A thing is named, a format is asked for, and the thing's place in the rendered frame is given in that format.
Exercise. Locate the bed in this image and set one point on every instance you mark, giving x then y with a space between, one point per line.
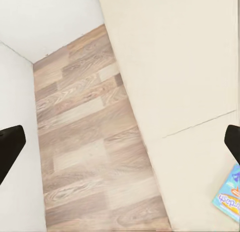
179 61

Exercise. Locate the board game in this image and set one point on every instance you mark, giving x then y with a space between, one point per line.
228 197

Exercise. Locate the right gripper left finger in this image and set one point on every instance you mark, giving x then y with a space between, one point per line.
12 141

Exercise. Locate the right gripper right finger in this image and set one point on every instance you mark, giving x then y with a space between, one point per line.
232 141

